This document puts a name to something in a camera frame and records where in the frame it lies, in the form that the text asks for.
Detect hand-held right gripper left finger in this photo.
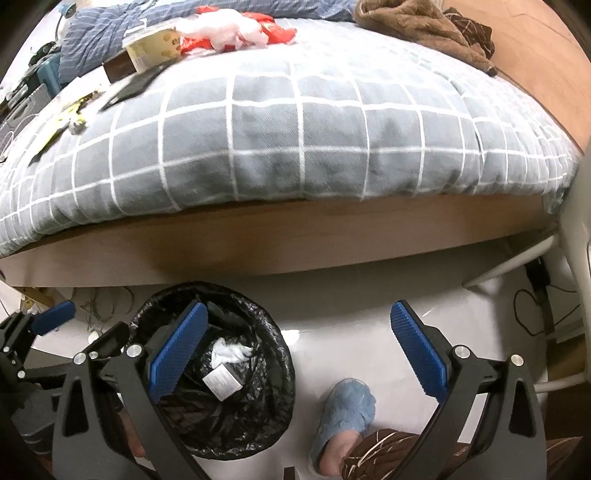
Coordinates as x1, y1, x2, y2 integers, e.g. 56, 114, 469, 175
52, 300, 211, 480

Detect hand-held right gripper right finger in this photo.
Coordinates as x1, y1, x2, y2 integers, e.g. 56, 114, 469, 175
390, 300, 548, 480

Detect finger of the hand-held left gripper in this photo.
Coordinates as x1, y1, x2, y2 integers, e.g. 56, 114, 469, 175
30, 300, 77, 337
85, 322, 131, 365

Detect black-bagged trash bin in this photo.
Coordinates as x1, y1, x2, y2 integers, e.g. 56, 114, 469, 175
127, 282, 296, 460

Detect dark brown printed box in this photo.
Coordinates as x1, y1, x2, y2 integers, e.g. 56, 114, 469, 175
102, 48, 139, 86

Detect red plastic bag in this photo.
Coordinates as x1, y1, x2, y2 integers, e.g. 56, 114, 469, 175
180, 6, 298, 56

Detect crumpled white tissue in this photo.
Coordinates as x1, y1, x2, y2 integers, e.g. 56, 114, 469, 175
211, 338, 254, 370

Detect blue fluffy slipper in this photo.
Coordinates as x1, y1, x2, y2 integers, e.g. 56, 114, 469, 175
308, 377, 377, 468

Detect person's leg in brown pants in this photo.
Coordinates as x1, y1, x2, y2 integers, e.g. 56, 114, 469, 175
318, 427, 583, 480

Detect wooden bed side board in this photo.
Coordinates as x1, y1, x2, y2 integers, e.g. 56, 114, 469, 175
0, 194, 559, 289

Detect yellow and white wrapper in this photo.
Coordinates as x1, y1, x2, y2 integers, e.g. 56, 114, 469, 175
28, 90, 105, 167

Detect grey suitcase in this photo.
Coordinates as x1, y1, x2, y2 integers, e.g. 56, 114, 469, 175
0, 83, 51, 139

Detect teal suitcase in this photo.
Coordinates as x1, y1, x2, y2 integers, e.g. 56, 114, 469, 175
39, 55, 63, 97

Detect black flat wrapper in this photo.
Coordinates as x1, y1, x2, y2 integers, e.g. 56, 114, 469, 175
99, 65, 171, 112

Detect beige printed carton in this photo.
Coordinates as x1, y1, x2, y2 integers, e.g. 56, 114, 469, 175
124, 25, 184, 75

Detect blue striped duvet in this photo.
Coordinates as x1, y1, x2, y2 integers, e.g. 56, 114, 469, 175
58, 0, 356, 86

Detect dark brown patterned cloth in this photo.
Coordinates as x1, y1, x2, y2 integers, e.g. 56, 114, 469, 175
450, 13, 496, 61

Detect wooden headboard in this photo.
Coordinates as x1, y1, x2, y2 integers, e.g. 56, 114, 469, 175
443, 0, 591, 155

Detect brown fleece garment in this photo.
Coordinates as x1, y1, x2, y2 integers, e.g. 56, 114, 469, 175
353, 0, 499, 77

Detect clear bubble wrap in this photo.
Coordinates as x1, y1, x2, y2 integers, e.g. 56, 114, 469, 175
178, 7, 271, 51

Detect tangled cords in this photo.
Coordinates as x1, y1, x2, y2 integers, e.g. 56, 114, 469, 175
69, 287, 138, 334

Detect white metal frame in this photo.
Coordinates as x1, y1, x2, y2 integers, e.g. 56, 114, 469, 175
464, 152, 591, 393

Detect black cable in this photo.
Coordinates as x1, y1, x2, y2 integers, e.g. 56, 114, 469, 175
513, 258, 560, 337

